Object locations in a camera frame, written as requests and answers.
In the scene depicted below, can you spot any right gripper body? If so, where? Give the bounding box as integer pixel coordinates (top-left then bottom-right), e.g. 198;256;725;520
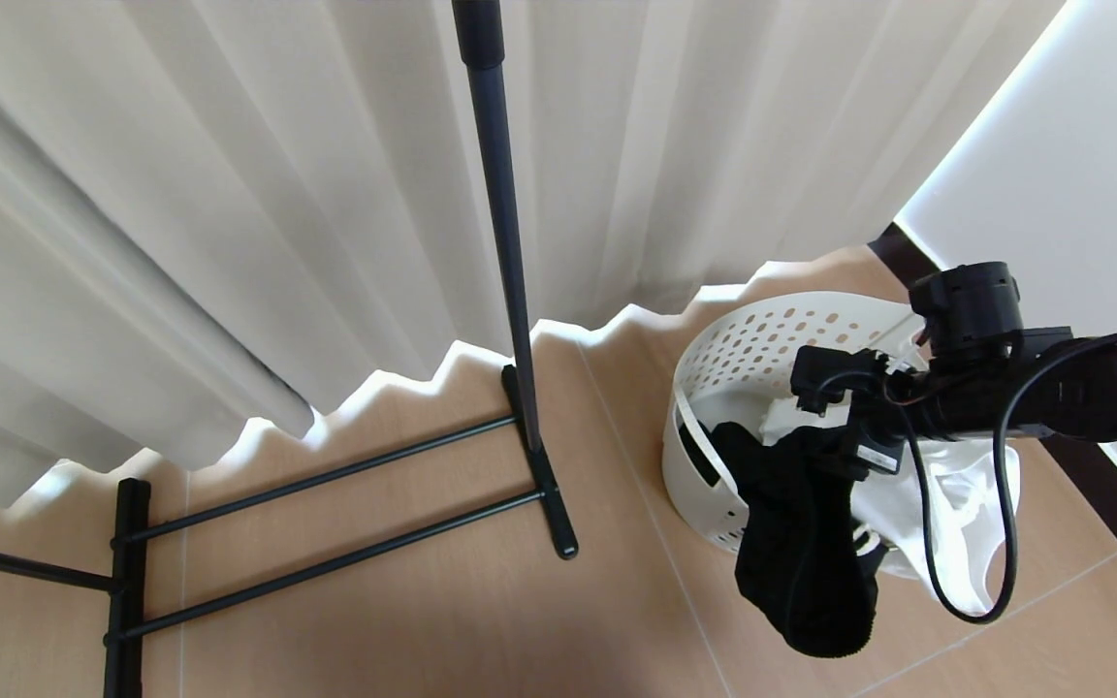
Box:
842;366;1035;478

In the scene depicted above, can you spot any black garment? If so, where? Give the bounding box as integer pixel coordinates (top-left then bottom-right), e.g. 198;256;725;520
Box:
711;420;884;659

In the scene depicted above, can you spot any white laundry basket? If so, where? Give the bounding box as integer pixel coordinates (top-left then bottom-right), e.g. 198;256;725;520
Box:
660;291;938;555

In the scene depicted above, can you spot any black clothes rack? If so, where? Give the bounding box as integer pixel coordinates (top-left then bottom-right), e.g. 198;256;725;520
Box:
0;0;580;698

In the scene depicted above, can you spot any white garment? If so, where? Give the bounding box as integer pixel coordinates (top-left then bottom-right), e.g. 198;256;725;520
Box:
757;397;1022;619

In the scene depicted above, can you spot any beige curtain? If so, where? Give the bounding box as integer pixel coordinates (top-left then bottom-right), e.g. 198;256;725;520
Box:
0;0;1069;510

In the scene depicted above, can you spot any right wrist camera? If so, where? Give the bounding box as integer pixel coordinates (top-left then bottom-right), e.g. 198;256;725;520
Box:
790;344;894;420

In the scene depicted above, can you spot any black cable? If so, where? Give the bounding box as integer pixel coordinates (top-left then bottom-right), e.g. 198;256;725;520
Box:
903;323;1117;624

